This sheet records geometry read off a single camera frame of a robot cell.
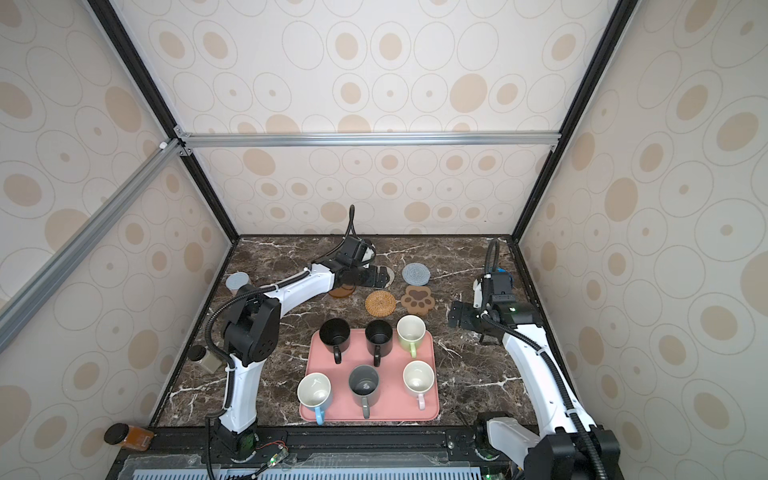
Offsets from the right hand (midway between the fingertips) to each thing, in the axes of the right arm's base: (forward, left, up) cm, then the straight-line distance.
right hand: (468, 317), depth 81 cm
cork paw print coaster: (+14, +12, -13) cm, 23 cm away
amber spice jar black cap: (-27, +81, -5) cm, 86 cm away
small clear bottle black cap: (-7, +73, -5) cm, 74 cm away
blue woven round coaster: (+26, +12, -15) cm, 32 cm away
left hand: (+18, +22, -3) cm, 29 cm away
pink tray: (-14, +19, -15) cm, 28 cm away
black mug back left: (0, +38, -9) cm, 39 cm away
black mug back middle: (0, +25, -11) cm, 27 cm away
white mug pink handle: (-12, +13, -11) cm, 21 cm away
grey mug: (-13, +29, -12) cm, 34 cm away
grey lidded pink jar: (+20, +73, -8) cm, 76 cm away
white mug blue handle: (-16, +42, -10) cm, 46 cm away
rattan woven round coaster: (+13, +25, -13) cm, 31 cm away
